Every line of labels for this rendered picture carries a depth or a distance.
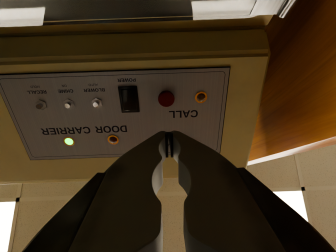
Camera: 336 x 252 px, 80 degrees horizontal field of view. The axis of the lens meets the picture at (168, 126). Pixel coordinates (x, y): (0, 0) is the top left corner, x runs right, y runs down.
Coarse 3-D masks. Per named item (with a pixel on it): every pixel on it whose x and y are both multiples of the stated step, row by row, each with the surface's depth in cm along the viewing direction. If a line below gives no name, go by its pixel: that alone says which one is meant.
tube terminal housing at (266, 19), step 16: (256, 16) 16; (0, 32) 16; (16, 32) 16; (32, 32) 16; (48, 32) 17; (64, 32) 17; (80, 32) 17; (96, 32) 17; (112, 32) 17; (128, 32) 17; (144, 32) 17
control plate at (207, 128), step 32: (32, 96) 17; (64, 96) 17; (96, 96) 17; (192, 96) 17; (224, 96) 17; (32, 128) 19; (64, 128) 19; (96, 128) 19; (128, 128) 19; (160, 128) 19; (192, 128) 19
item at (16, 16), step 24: (0, 0) 12; (24, 0) 12; (48, 0) 12; (72, 0) 12; (96, 0) 12; (120, 0) 12; (144, 0) 13; (168, 0) 13; (192, 0) 13; (216, 0) 13; (240, 0) 13; (0, 24) 14; (24, 24) 14; (48, 24) 14
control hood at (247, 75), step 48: (0, 48) 16; (48, 48) 16; (96, 48) 16; (144, 48) 16; (192, 48) 16; (240, 48) 16; (0, 96) 17; (240, 96) 18; (0, 144) 19; (240, 144) 20
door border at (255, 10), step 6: (258, 0) 13; (264, 0) 13; (270, 0) 13; (276, 0) 13; (282, 0) 13; (258, 6) 13; (264, 6) 13; (270, 6) 13; (276, 6) 13; (252, 12) 14; (258, 12) 14; (264, 12) 14; (270, 12) 14; (276, 12) 14
